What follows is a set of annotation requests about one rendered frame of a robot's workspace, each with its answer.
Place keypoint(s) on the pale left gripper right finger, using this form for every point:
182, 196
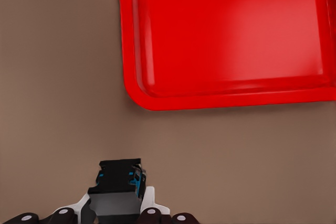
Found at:
155, 208

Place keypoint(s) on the red plastic tray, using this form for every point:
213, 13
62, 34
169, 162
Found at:
223, 37

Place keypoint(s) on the pale left gripper left finger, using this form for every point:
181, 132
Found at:
78, 207

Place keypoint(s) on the black switch with blue accents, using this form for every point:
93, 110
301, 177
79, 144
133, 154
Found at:
119, 184

